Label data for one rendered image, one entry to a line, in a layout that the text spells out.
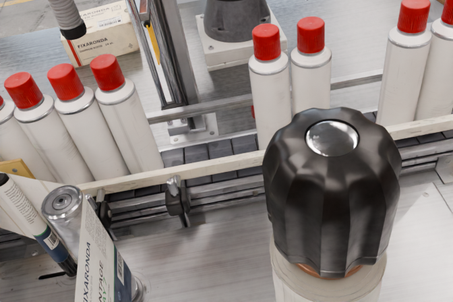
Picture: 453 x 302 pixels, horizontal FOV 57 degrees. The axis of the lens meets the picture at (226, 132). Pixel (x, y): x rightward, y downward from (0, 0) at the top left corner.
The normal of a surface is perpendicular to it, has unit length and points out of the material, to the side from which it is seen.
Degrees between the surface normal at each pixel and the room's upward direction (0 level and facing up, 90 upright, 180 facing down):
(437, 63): 90
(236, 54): 90
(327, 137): 0
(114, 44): 90
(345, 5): 0
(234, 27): 71
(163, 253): 0
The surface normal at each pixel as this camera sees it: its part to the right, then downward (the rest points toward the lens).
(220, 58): 0.17, 0.66
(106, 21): -0.14, -0.72
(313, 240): -0.77, 0.51
